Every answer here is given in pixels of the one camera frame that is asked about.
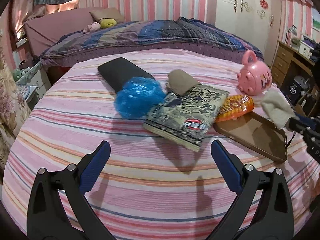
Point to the tan phone case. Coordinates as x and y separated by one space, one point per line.
256 133

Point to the orange snack wrapper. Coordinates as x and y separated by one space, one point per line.
234 107

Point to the white cloth rag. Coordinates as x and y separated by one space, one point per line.
277 109

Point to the pink piggy bank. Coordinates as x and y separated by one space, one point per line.
255 76

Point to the black rectangular case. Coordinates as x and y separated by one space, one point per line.
120 70

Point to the pink plush toy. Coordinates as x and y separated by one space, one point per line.
91 28

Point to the yellow plush toy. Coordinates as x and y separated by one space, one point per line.
107 23

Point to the pink striped bed sheet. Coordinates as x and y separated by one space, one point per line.
150 188

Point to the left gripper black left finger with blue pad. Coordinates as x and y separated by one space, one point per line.
46 216

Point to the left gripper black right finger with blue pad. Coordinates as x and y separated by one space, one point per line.
262 208

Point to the purple plaid quilt bed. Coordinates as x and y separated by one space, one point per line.
184 33

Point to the tan pillow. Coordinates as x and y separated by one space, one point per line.
107 13

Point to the wooden desk with drawers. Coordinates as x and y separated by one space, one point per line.
291 71

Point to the floral beige curtain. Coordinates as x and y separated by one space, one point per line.
14 111

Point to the blue plastic bag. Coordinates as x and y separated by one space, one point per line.
138 96

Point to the white wardrobe with decals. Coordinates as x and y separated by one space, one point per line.
255 21

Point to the grey paperback book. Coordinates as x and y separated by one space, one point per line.
186 119

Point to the pink headboard cover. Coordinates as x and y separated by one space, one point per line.
43 32

